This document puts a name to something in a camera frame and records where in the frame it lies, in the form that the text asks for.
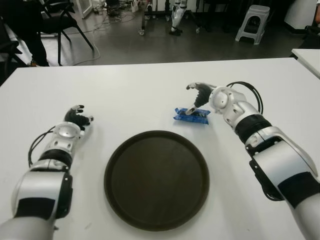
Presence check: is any white humanoid robot leg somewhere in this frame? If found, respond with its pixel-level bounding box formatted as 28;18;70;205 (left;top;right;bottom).
168;0;189;36

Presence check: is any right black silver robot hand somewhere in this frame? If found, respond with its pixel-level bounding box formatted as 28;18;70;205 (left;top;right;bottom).
185;81;218;116

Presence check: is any round dark brown tray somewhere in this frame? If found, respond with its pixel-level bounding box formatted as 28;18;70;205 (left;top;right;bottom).
104;130;210;228

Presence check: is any blue Oreo cookie package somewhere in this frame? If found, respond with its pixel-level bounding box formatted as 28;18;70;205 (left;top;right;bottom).
172;107;212;125

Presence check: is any white floor cable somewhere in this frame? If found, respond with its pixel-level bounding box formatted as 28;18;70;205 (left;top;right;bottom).
61;13;115;66

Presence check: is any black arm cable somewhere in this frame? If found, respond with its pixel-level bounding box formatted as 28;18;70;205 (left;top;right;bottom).
27;124;57;167
226;81;264;115

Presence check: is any white framed panel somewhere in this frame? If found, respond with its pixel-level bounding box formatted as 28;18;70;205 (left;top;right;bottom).
74;0;95;19

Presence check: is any black metal chair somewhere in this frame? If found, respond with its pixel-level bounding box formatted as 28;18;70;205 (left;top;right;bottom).
37;0;95;67

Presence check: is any black wheeled metal frame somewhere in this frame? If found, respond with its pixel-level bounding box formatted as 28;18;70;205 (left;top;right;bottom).
138;0;203;36

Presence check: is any white side table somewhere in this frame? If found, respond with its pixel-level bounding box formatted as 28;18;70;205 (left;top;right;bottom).
291;48;320;80

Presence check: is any grey plastic stool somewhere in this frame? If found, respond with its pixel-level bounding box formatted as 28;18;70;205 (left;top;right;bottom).
234;4;271;46

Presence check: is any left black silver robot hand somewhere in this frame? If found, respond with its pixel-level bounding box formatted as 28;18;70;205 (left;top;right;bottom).
64;104;95;132

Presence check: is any black office chair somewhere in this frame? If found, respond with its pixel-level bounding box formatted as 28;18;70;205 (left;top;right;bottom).
301;24;320;50

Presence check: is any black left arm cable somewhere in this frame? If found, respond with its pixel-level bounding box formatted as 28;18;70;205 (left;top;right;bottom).
27;124;57;167

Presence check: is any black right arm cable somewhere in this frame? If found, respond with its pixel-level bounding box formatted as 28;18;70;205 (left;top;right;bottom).
226;81;264;115

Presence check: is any standing person in black trousers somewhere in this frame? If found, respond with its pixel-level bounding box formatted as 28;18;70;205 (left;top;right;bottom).
0;0;51;68

